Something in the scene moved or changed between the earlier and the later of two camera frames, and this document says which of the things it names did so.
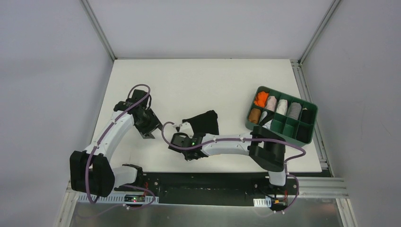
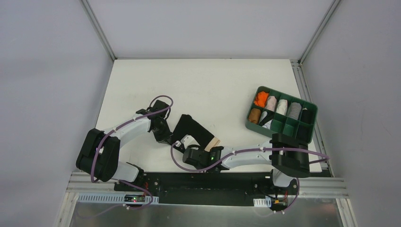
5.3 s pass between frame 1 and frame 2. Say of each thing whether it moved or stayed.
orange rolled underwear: stayed
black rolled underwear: stayed
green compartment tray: stayed
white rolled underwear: stayed
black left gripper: moved
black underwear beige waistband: moved
